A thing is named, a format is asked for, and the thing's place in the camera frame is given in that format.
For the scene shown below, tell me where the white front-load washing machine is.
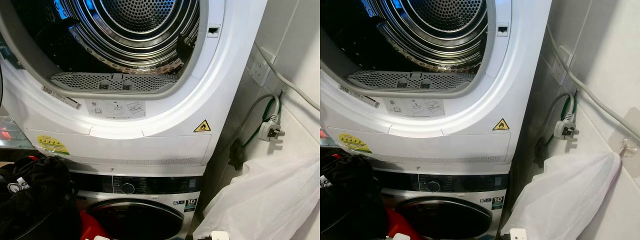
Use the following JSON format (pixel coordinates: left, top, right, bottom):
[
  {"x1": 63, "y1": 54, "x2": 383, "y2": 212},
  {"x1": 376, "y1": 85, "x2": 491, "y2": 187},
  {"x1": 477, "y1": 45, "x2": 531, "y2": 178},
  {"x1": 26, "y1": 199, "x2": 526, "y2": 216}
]
[
  {"x1": 65, "y1": 162, "x2": 206, "y2": 240},
  {"x1": 372, "y1": 161, "x2": 511, "y2": 240}
]

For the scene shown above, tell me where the open glass dryer door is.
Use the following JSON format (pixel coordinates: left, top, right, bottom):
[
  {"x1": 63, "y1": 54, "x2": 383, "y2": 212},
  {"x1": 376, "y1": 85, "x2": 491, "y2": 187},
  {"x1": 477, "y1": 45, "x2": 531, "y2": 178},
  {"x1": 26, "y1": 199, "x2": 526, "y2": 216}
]
[
  {"x1": 320, "y1": 125, "x2": 334, "y2": 149},
  {"x1": 0, "y1": 32, "x2": 31, "y2": 151}
]

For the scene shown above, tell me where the yellow green energy label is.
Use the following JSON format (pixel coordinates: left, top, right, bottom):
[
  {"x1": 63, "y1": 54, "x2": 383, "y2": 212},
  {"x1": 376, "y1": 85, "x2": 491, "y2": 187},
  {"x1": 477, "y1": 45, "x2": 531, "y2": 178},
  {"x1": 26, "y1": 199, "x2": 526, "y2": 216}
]
[
  {"x1": 36, "y1": 134, "x2": 71, "y2": 156},
  {"x1": 338, "y1": 132, "x2": 373, "y2": 154}
]

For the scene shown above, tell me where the white barcode label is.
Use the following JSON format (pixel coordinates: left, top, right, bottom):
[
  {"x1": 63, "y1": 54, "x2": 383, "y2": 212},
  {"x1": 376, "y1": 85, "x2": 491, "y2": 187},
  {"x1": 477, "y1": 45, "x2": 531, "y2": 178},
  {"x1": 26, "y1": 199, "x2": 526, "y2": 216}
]
[
  {"x1": 339, "y1": 83, "x2": 382, "y2": 109},
  {"x1": 41, "y1": 85, "x2": 83, "y2": 111}
]

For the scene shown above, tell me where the grey three-pin power plug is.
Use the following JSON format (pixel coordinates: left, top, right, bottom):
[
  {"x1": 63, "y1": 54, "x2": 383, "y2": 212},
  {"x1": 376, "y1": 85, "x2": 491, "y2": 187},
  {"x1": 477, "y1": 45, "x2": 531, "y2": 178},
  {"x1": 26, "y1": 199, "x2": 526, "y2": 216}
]
[
  {"x1": 258, "y1": 114, "x2": 286, "y2": 142},
  {"x1": 553, "y1": 112, "x2": 580, "y2": 141}
]

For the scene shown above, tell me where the grey mesh lint filter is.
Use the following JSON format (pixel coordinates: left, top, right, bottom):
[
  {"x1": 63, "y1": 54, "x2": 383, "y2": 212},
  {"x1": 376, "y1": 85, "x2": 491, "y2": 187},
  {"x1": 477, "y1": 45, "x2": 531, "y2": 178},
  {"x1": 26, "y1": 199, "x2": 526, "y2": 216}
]
[
  {"x1": 346, "y1": 70, "x2": 476, "y2": 92},
  {"x1": 49, "y1": 71, "x2": 179, "y2": 94}
]

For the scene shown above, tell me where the black garment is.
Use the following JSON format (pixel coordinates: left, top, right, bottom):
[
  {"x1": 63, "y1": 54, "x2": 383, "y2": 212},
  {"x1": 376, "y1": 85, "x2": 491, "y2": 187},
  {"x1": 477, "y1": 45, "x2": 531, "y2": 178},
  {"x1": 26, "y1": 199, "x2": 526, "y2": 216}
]
[
  {"x1": 0, "y1": 155, "x2": 81, "y2": 240},
  {"x1": 320, "y1": 154, "x2": 388, "y2": 240}
]

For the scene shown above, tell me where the grey instruction sticker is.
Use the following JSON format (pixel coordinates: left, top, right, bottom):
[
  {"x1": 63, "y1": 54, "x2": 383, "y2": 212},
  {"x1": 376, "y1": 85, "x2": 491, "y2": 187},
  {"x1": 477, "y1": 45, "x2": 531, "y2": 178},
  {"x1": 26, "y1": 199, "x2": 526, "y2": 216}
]
[
  {"x1": 384, "y1": 97, "x2": 446, "y2": 118},
  {"x1": 85, "y1": 99, "x2": 147, "y2": 120}
]

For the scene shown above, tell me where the white mesh laundry bag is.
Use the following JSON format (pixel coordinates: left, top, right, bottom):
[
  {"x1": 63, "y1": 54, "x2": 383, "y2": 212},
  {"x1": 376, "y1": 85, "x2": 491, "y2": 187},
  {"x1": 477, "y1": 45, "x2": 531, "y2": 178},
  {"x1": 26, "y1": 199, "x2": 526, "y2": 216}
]
[
  {"x1": 192, "y1": 154, "x2": 321, "y2": 240},
  {"x1": 500, "y1": 151, "x2": 624, "y2": 240}
]

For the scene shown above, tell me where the white tumble dryer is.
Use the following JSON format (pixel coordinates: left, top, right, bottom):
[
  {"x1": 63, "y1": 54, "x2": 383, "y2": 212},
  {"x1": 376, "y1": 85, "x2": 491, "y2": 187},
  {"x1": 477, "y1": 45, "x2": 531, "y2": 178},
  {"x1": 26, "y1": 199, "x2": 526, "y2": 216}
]
[
  {"x1": 0, "y1": 0, "x2": 269, "y2": 176},
  {"x1": 320, "y1": 0, "x2": 553, "y2": 166}
]

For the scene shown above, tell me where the dark round washer door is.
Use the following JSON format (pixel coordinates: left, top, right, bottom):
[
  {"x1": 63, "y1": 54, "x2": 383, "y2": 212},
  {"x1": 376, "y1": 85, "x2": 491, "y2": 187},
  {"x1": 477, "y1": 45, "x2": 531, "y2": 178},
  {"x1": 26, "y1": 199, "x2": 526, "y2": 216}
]
[
  {"x1": 397, "y1": 196, "x2": 494, "y2": 240},
  {"x1": 87, "y1": 198, "x2": 186, "y2": 240}
]

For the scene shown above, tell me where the perforated steel dryer drum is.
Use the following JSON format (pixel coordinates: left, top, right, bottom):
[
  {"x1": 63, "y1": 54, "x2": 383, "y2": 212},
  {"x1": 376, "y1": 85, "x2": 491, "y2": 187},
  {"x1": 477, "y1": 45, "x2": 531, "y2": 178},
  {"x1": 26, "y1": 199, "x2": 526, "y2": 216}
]
[
  {"x1": 50, "y1": 0, "x2": 201, "y2": 76},
  {"x1": 360, "y1": 0, "x2": 489, "y2": 74}
]

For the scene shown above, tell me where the thick white wall cable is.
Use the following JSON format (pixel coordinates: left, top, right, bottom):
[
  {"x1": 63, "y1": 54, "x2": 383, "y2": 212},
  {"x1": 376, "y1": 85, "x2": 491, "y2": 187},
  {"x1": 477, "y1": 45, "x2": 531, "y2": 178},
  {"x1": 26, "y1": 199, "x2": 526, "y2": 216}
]
[
  {"x1": 545, "y1": 22, "x2": 640, "y2": 131},
  {"x1": 254, "y1": 42, "x2": 321, "y2": 112}
]

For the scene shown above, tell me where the thin green wire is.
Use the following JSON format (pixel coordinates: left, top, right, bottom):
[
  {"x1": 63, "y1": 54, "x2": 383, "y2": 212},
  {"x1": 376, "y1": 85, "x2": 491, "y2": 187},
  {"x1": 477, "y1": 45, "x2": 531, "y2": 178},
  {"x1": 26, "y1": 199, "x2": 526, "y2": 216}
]
[
  {"x1": 545, "y1": 94, "x2": 577, "y2": 146},
  {"x1": 242, "y1": 95, "x2": 282, "y2": 148}
]

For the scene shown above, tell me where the grey plug cable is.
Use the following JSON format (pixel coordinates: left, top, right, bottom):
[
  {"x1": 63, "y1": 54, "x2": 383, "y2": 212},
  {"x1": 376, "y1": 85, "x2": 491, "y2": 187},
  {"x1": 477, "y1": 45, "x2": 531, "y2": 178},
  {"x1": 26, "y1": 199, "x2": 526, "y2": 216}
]
[
  {"x1": 542, "y1": 92, "x2": 576, "y2": 144},
  {"x1": 239, "y1": 94, "x2": 280, "y2": 146}
]

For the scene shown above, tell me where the white wall socket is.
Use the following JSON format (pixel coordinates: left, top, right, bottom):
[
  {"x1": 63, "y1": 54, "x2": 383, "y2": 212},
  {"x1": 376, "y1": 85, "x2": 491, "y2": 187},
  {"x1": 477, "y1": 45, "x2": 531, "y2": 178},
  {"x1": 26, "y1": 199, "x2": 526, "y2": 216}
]
[
  {"x1": 249, "y1": 46, "x2": 276, "y2": 87},
  {"x1": 550, "y1": 45, "x2": 575, "y2": 85}
]

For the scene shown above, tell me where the black wall fitting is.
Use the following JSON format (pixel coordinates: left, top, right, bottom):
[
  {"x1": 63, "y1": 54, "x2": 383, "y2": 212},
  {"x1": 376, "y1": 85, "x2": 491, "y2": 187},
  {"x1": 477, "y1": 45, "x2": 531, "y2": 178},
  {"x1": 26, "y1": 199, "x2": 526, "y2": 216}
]
[{"x1": 228, "y1": 139, "x2": 247, "y2": 171}]

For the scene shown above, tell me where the clear adhesive wall hook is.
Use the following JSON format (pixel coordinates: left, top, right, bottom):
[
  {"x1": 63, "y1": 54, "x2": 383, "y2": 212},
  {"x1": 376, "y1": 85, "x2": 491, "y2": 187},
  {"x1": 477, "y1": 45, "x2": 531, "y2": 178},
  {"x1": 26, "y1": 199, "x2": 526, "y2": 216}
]
[{"x1": 609, "y1": 107, "x2": 640, "y2": 178}]

